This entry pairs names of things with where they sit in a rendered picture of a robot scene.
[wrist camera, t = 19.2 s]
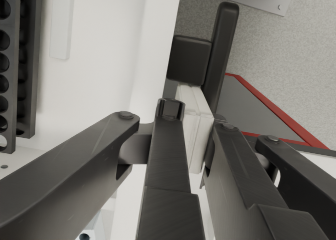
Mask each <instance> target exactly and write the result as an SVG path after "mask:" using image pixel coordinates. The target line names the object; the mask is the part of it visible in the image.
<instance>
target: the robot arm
mask: <svg viewBox="0 0 336 240"><path fill-rule="evenodd" d="M204 163H205V166H204V170H203V174H202V178H201V182H200V187H199V189H202V187H203V186H205V190H206V195H207V200H208V205H209V210H210V215H211V220H212V225H213V230H214V235H215V240H336V179H335V178H334V177H332V176H331V175H330V174H328V173H327V172H325V171H324V170H323V169H321V168H320V167H319V166H317V165H316V164H314V163H313V162H312V161H310V160H309V159H307V158H306V157H305V156H303V155H302V154H300V153H299V152H298V151H296V150H295V149H293V148H292V147H291V146H289V145H288V144H287V143H285V142H284V141H282V140H280V139H279V138H277V137H275V136H272V135H259V136H258V137H257V141H256V143H254V142H250V141H247V140H246V138H245V137H244V135H243V134H242V132H241V131H240V130H239V129H238V128H237V127H234V126H233V125H231V124H228V122H227V120H226V118H225V117H223V116H222V115H220V114H215V113H212V112H211V110H210V108H209V106H208V104H207V101H206V99H205V97H204V95H203V92H202V90H201V88H200V86H199V85H194V84H191V85H188V83H182V82H180V83H178V84H177V89H176V95H175V99H172V98H159V99H158V102H157V107H156V111H155V117H154V121H153V122H151V123H140V117H139V116H138V115H136V114H133V113H131V112H129V111H119V112H113V113H111V114H110V115H108V116H106V117H104V118H103V119H101V120H100V121H98V122H97V123H95V124H93V125H92V126H90V127H88V128H86V129H85V130H83V131H81V132H80V133H78V134H76V135H75V136H73V137H71V138H70V139H68V140H66V141H65V142H63V143H61V144H60V145H58V146H56V147H54V148H53V149H51V150H49V151H48V152H46V153H44V154H43V155H41V156H39V157H38V158H36V159H34V160H33V161H31V162H29V163H28V164H26V165H24V166H22V167H21V168H19V169H17V170H16V171H14V172H12V173H11V174H9V175H7V176H6V177H4V178H2V179H1V180H0V240H75V239H76V238H77V237H78V236H79V235H80V233H81V232H82V231H83V230H84V228H85V227H86V226H87V225H88V224H89V222H90V221H91V220H92V219H93V218H94V216H95V215H96V214H97V213H98V212H99V210H100V209H101V208H102V207H103V206H104V204H105V203H106V202H107V201H108V199H109V198H110V197H111V196H112V195H113V193H114V192H115V191H116V190H117V189H118V187H119V186H120V185H121V184H122V183H123V181H124V180H125V179H126V178H127V177H128V175H129V174H130V173H131V171H132V168H133V164H146V171H145V177H144V183H143V190H142V196H141V202H140V209H139V215H138V221H137V227H136V234H135V240H206V237H205V231H204V225H203V219H202V213H201V206H200V200H199V196H198V194H193V193H191V185H190V177H189V173H193V174H199V173H201V172H202V169H203V165H204ZM278 171H279V172H280V180H279V183H278V187H276V186H275V185H274V183H275V180H276V177H277V174H278Z"/></svg>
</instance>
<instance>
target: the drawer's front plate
mask: <svg viewBox="0 0 336 240"><path fill-rule="evenodd" d="M179 1H180V0H145V6H144V13H143V19H142V26H141V33H140V40H139V46H138V53H137V60H136V67H135V73H134V80H133V87H132V94H131V101H130V107H129V112H131V113H133V114H136V115H138V116H139V117H140V122H139V123H151V122H153V121H154V118H155V113H156V107H157V104H158V99H159V98H162V96H163V90H164V85H165V79H166V74H167V68H168V62H169V57H170V51H171V46H172V40H173V35H174V29H175V23H176V18H177V12H178V7H179ZM146 167H147V165H146V164H133V166H132V171H131V173H130V174H129V175H128V177H127V178H126V179H125V180H124V181H123V183H122V184H121V185H120V186H119V187H118V189H117V195H116V202H115V209H114V216H113V222H112V229H111V236H110V240H135V236H136V229H137V223H138V217H139V211H140V204H141V198H142V192H143V186H144V179H145V173H146Z"/></svg>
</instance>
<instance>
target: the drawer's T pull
mask: <svg viewBox="0 0 336 240"><path fill-rule="evenodd" d="M239 12H240V8H239V6H238V5H237V4H235V3H230V2H222V3H220V5H219V7H218V9H217V13H216V18H215V22H214V27H213V32H212V36H211V41H209V40H205V39H200V38H194V37H189V36H184V35H178V34H177V35H174V36H173V38H172V44H171V49H170V55H169V61H168V66H167V72H166V78H167V79H169V80H171V81H177V82H182V83H188V84H194V85H201V87H200V88H201V90H202V93H203V95H204V97H205V99H206V101H207V104H208V106H209V108H210V110H211V113H216V110H217V106H218V102H219V98H220V94H221V89H222V85H223V81H224V77H225V72H226V68H227V64H228V60H229V56H230V51H231V47H232V43H233V39H234V34H235V30H236V26H237V22H238V18H239Z"/></svg>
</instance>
